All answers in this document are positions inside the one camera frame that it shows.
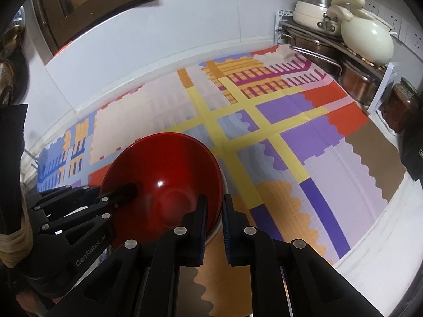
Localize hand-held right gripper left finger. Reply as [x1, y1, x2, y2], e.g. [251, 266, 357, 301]
[43, 194, 209, 317]

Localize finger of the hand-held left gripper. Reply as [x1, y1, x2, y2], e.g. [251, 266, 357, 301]
[36, 182, 138, 238]
[28, 185, 101, 212]

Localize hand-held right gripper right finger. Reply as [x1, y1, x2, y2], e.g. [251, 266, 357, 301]
[222, 193, 374, 317]

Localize red and black bowl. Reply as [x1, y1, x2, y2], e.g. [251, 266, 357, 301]
[99, 132, 223, 250]

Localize colourful patterned table mat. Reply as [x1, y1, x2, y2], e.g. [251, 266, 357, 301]
[35, 48, 408, 317]

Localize black frying pan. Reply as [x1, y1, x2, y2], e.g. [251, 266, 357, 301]
[0, 58, 30, 106]

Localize brass ladle pot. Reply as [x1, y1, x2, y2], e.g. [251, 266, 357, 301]
[0, 23, 27, 60]

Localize copper coloured pot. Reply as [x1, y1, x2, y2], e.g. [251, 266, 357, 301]
[337, 59, 384, 103]

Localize black appliance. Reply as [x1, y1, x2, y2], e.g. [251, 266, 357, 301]
[400, 115, 423, 182]

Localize metal dish rack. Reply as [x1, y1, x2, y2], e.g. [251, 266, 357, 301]
[281, 30, 342, 75]

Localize glass jar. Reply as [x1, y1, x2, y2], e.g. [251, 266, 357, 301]
[383, 77, 417, 134]

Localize white shelf rack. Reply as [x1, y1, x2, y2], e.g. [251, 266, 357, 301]
[276, 9, 402, 113]

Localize white electric pot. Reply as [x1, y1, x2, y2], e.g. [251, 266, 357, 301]
[293, 0, 344, 37]

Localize cream ceramic pot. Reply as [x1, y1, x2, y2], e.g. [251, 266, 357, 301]
[325, 0, 397, 66]

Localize white wall socket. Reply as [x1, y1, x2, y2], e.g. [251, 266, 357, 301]
[400, 20, 423, 49]
[380, 5, 402, 30]

